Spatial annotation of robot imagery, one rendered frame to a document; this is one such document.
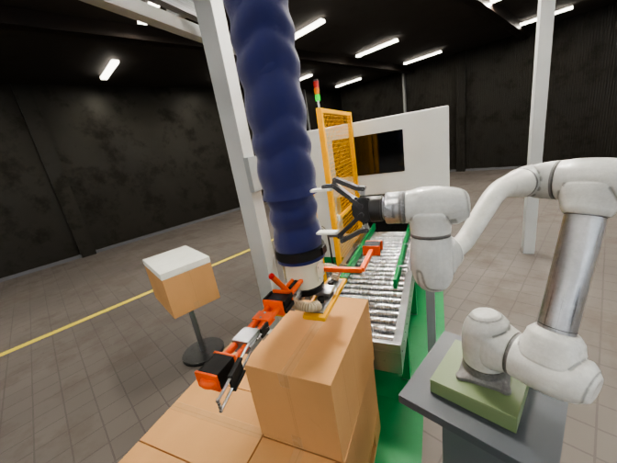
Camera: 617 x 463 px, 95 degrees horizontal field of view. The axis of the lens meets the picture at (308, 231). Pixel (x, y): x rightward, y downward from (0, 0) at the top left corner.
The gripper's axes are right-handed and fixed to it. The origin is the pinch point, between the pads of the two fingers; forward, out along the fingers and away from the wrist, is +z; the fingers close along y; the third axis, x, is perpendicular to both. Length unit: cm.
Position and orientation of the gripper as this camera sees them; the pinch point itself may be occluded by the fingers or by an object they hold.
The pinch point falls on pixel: (318, 211)
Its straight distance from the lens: 88.8
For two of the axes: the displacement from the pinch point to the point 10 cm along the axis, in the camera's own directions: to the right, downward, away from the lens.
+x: 3.8, -3.2, 8.7
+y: 1.5, 9.5, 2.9
